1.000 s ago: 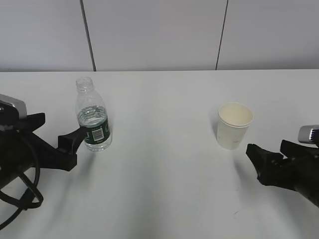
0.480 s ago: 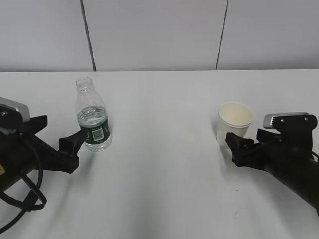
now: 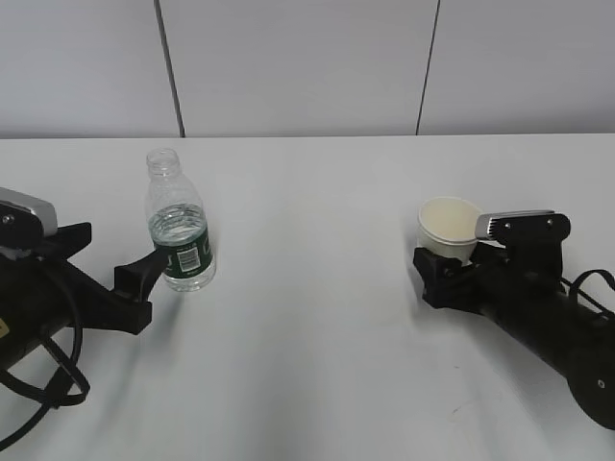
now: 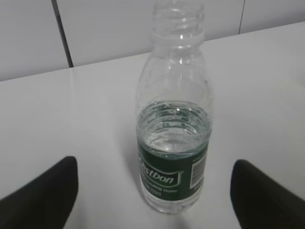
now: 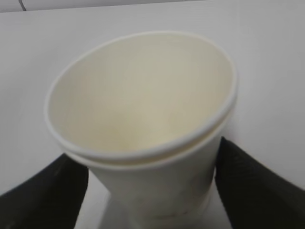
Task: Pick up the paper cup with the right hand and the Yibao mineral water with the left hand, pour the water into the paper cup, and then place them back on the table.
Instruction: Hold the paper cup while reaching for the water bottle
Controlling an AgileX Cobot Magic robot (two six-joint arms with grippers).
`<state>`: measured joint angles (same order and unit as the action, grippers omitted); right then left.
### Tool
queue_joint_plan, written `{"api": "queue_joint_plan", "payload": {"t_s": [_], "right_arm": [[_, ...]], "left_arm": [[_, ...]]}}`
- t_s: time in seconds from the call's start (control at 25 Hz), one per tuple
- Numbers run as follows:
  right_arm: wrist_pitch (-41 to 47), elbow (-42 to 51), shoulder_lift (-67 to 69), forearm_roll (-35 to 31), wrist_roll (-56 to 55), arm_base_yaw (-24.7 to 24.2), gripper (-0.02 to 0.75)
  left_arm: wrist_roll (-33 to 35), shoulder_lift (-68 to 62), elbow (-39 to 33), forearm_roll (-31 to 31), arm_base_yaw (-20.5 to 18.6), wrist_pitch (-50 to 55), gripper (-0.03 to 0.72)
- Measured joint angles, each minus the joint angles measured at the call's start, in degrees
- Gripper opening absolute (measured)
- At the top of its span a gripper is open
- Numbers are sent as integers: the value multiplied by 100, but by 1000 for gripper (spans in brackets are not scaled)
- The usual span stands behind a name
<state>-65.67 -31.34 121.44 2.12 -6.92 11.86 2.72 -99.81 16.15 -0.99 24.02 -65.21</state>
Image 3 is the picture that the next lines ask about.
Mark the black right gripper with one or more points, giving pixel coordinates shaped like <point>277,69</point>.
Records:
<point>508,293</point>

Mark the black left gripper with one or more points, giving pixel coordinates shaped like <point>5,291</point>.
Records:
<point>43,296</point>

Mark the white paper cup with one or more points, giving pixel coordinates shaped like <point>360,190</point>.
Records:
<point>446,227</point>

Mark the clear plastic water bottle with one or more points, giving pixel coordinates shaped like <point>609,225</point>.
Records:
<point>177,223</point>

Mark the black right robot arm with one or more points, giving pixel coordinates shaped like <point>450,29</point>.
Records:
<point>577,342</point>

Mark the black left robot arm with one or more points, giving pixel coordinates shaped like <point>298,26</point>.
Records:
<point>40,292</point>

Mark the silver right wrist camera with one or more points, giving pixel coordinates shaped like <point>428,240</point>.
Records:
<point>532,239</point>

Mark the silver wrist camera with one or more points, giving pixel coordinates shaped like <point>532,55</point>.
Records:
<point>532,239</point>
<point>25,222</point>

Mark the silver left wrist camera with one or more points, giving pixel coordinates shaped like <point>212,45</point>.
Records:
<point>25,222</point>

